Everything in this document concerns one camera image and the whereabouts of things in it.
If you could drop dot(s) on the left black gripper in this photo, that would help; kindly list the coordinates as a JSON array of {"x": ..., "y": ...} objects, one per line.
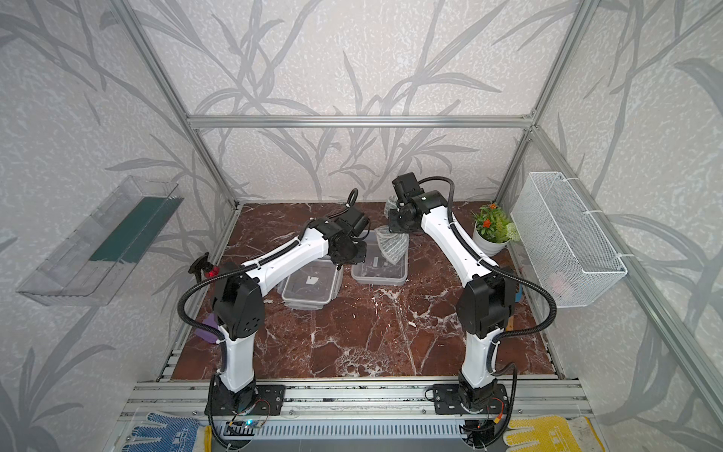
[{"x": 361, "y": 259}]

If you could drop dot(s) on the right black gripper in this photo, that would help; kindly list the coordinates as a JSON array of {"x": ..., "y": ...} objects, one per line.
[{"x": 393, "y": 224}]

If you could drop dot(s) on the grey striped cloth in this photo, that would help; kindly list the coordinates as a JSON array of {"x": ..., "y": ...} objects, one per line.
[{"x": 393, "y": 246}]

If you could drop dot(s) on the translucent plastic lunch box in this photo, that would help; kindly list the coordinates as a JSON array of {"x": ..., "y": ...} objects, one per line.
[{"x": 377, "y": 270}]

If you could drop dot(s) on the translucent lunch box lid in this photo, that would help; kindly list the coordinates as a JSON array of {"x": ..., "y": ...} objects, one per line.
[{"x": 313, "y": 286}]

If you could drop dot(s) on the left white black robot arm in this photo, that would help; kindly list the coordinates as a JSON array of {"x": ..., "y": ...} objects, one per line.
[{"x": 239, "y": 302}]

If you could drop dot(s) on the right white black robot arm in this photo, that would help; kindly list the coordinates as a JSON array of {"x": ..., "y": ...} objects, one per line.
[{"x": 487, "y": 297}]

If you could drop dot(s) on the potted plant white pot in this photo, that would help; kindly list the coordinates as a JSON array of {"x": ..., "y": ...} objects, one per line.
[{"x": 494, "y": 229}]

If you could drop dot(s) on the pink item in basket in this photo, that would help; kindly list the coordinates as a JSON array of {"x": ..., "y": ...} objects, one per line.
[{"x": 559, "y": 286}]

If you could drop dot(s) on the green sheet in shelf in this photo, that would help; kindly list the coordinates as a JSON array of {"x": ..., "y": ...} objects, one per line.
[{"x": 137, "y": 231}]

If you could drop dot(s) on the blue white work glove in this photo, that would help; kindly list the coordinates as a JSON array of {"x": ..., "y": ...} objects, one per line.
[{"x": 165, "y": 433}]

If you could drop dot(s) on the yellow work glove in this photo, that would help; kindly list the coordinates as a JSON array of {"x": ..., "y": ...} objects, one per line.
[{"x": 552, "y": 433}]

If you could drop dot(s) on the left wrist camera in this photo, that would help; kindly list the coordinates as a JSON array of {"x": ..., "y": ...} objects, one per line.
[{"x": 353, "y": 221}]

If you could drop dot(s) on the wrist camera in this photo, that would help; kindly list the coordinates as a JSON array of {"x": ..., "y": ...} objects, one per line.
[
  {"x": 353, "y": 221},
  {"x": 406, "y": 187}
]

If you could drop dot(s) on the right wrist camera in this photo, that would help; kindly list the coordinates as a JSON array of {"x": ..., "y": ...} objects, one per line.
[{"x": 406, "y": 187}]

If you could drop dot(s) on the white wire mesh basket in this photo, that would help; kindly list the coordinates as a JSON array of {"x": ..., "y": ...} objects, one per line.
[{"x": 559, "y": 233}]

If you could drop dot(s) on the aluminium front rail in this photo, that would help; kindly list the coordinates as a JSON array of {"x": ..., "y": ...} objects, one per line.
[{"x": 358, "y": 398}]

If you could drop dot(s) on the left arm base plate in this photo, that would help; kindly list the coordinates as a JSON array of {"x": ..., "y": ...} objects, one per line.
[{"x": 255, "y": 399}]

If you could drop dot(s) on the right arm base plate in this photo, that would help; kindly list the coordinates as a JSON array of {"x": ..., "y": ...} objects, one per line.
[{"x": 490, "y": 400}]

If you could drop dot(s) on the clear acrylic wall shelf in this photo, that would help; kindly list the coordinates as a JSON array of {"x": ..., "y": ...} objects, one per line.
[{"x": 67, "y": 277}]

